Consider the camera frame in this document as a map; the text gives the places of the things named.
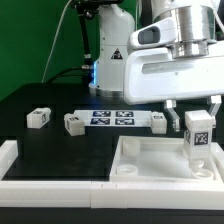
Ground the white marker base plate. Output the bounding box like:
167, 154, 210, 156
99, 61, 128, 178
75, 110, 151, 127

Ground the white square tabletop tray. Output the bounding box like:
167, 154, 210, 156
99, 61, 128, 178
110, 136, 224, 184

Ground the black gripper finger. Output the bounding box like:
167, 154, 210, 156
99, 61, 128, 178
165, 100, 180, 132
207, 95, 222, 127

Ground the white U-shaped obstacle fence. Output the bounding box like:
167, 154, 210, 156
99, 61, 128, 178
0, 140, 224, 210

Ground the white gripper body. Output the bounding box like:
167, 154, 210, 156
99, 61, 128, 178
123, 18, 224, 104

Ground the white cable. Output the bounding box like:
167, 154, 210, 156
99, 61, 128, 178
41, 0, 74, 84

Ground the black cable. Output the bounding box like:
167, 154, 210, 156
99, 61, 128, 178
45, 66, 93, 84

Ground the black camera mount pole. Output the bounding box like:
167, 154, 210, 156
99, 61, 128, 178
70, 0, 110, 82

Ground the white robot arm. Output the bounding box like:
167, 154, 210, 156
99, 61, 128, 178
89, 0, 224, 131

